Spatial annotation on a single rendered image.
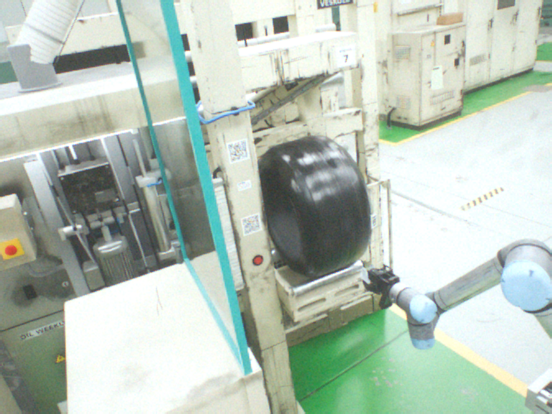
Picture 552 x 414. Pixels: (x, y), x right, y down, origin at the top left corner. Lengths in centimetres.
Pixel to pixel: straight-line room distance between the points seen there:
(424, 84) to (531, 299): 518
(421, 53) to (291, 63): 441
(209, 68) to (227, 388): 95
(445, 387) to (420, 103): 433
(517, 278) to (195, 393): 83
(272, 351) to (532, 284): 115
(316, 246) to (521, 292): 68
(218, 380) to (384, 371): 181
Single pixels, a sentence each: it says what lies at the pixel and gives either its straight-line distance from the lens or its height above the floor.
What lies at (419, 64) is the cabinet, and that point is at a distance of 623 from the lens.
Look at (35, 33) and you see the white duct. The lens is 173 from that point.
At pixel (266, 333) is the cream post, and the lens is 200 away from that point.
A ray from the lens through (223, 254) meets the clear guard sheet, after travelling 85.
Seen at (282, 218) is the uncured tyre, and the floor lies 103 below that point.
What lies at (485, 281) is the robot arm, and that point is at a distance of 153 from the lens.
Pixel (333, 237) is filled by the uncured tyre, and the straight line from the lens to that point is 165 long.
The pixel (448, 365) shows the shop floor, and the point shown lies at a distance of 283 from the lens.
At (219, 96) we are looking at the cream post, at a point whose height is 171.
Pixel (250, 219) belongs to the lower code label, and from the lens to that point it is 170.
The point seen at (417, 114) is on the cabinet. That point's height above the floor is 23.
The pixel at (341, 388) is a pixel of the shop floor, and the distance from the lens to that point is 269.
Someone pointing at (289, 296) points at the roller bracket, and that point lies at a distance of 179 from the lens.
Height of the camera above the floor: 201
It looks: 26 degrees down
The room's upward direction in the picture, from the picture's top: 9 degrees counter-clockwise
